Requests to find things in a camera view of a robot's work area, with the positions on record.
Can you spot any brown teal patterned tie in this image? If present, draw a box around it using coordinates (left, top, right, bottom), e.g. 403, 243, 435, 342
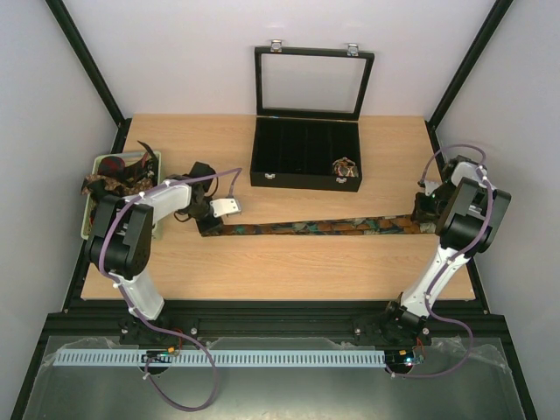
201, 214, 436, 237

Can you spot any green perforated plastic basket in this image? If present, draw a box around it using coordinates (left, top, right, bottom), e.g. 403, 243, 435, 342
81, 150, 165, 242

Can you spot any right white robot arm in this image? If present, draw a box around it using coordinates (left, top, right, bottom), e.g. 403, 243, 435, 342
379, 155, 512, 345

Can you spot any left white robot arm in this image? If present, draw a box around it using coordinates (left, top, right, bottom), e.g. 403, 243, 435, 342
85, 168, 240, 321

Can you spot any pile of ties in basket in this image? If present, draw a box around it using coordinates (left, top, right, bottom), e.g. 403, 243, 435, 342
80, 142, 160, 203

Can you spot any rolled patterned tie in box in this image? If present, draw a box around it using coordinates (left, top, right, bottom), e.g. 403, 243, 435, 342
332, 157, 360, 178

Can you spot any black compartment storage box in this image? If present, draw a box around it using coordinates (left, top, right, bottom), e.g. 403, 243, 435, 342
249, 41, 375, 193

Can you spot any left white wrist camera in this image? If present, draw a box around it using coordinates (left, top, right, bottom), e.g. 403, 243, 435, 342
209, 197, 242, 218

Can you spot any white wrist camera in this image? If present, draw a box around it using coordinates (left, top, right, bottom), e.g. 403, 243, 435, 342
418, 178, 441, 200
209, 197, 242, 218

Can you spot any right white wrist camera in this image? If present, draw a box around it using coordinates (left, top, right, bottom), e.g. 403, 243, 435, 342
418, 178, 441, 200

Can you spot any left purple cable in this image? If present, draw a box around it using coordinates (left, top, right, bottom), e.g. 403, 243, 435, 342
96, 167, 243, 410

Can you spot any purple cable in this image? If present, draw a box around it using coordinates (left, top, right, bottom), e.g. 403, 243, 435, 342
96, 167, 243, 410
388, 143, 500, 379

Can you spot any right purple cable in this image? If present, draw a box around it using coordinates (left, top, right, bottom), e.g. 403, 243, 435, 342
388, 143, 500, 379

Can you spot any light blue cable duct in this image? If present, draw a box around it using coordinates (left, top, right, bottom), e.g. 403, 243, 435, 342
53, 349, 386, 368

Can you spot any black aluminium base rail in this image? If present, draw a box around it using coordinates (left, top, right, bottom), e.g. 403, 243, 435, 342
41, 300, 509, 348

